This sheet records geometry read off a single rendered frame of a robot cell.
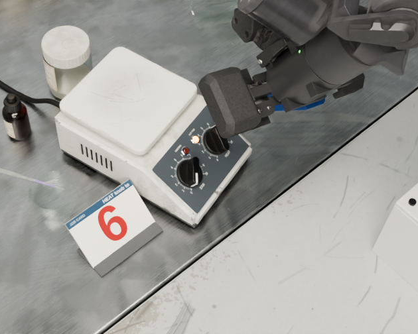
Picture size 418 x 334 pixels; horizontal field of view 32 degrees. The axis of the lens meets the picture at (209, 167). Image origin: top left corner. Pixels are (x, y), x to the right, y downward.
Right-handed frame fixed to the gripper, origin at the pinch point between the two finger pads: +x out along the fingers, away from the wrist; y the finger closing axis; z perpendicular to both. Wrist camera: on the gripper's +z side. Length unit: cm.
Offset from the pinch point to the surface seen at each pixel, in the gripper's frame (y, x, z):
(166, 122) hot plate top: 5.5, 9.8, 2.6
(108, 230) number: 14.6, 15.6, -6.0
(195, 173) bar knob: 5.1, 9.3, -4.1
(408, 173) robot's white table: -20.7, 4.8, -14.0
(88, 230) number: 16.8, 15.6, -5.2
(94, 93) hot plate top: 10.1, 14.4, 9.2
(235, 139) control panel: -3.0, 11.0, -1.8
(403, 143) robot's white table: -23.4, 6.0, -10.3
